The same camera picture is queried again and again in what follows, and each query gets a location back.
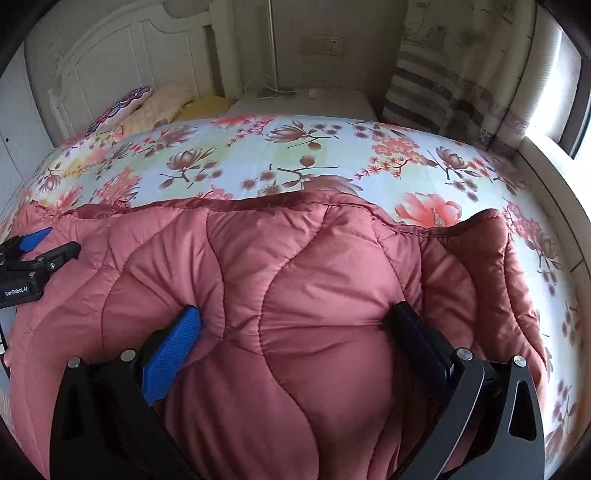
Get white cable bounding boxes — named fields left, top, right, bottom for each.
left=244, top=74, right=278, bottom=97

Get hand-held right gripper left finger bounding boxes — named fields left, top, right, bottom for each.
left=48, top=305, right=204, bottom=480

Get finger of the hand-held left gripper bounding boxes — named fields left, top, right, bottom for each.
left=0, top=227, right=54, bottom=257
left=25, top=241, right=81, bottom=273

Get patterned purple pillow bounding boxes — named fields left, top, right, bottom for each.
left=88, top=87, right=154, bottom=134

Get wall socket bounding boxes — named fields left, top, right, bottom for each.
left=300, top=36, right=345, bottom=57

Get beige pillow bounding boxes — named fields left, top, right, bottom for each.
left=122, top=83, right=195, bottom=134

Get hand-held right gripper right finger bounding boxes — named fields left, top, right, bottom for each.
left=390, top=301, right=546, bottom=480

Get pink quilted jacket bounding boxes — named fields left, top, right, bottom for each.
left=0, top=190, right=552, bottom=480

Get beige window sill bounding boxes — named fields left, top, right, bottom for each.
left=522, top=136, right=591, bottom=296

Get printed curtain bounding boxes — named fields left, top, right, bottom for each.
left=383, top=0, right=561, bottom=158

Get white nightstand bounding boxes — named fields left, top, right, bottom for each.
left=228, top=89, right=375, bottom=123

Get white wooden headboard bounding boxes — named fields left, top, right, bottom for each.
left=23, top=0, right=218, bottom=134

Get white wardrobe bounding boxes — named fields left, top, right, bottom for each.
left=0, top=46, right=56, bottom=185

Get floral bed cover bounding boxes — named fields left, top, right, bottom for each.
left=0, top=115, right=591, bottom=462

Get yellow pillow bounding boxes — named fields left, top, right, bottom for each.
left=180, top=95, right=236, bottom=121

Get slim white lamp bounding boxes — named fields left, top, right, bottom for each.
left=256, top=0, right=296, bottom=99

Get dark framed window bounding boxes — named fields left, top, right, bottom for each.
left=536, top=0, right=591, bottom=160

